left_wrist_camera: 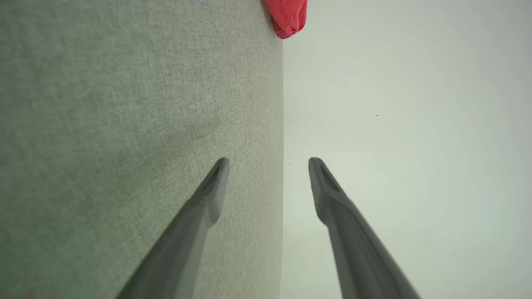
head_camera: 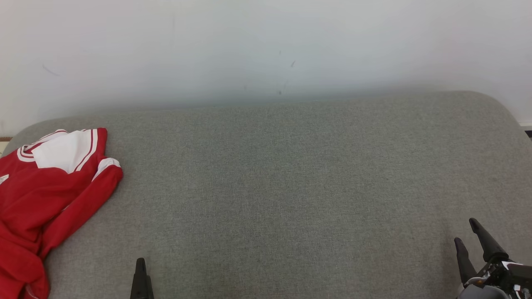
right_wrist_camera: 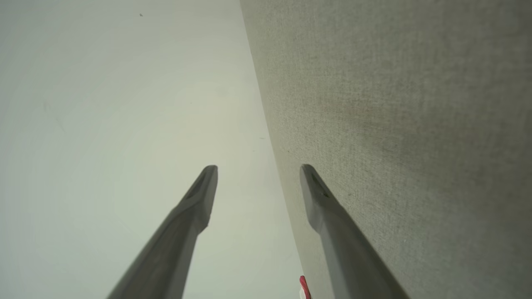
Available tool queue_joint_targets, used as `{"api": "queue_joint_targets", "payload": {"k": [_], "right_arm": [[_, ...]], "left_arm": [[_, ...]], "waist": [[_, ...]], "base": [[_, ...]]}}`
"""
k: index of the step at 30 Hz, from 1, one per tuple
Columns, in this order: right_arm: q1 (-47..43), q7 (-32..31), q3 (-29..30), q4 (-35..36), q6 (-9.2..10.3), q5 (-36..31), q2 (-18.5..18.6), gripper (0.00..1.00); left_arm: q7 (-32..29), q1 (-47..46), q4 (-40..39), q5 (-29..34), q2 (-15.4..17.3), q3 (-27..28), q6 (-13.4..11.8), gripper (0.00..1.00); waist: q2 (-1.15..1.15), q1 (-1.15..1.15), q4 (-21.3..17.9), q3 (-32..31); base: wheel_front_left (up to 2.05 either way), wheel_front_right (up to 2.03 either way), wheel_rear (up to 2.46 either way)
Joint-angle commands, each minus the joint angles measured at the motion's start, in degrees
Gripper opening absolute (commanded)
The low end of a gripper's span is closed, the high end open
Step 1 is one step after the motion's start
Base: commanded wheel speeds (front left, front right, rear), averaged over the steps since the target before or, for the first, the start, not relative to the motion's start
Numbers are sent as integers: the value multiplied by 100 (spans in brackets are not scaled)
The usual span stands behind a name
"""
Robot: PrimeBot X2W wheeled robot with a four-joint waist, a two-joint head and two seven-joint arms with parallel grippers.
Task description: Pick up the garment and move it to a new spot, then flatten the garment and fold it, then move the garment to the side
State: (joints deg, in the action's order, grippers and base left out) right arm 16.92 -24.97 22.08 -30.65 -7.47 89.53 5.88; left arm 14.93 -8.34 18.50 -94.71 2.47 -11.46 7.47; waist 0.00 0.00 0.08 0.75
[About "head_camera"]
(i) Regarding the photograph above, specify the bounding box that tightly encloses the red white number 23 jersey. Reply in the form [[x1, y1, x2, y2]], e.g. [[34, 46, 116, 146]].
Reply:
[[0, 128, 124, 260]]

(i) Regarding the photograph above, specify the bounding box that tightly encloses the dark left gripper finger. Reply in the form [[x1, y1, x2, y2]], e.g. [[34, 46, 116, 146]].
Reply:
[[130, 257, 155, 299]]

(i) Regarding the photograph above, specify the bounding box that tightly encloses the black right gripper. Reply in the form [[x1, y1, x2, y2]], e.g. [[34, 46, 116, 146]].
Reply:
[[454, 218, 512, 287]]

